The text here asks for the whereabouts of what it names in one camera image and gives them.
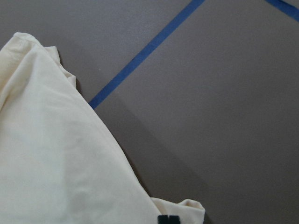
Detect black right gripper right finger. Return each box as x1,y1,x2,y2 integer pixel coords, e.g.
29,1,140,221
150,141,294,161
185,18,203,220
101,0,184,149
170,215,180,224

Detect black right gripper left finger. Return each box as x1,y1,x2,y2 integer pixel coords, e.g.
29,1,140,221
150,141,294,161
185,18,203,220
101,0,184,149
157,215,169,224

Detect pale yellow long-sleeve shirt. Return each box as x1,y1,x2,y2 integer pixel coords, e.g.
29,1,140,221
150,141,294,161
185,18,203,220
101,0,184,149
0,33,205,224

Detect brown gridded table mat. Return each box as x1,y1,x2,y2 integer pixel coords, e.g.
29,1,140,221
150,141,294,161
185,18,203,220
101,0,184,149
0,0,299,224

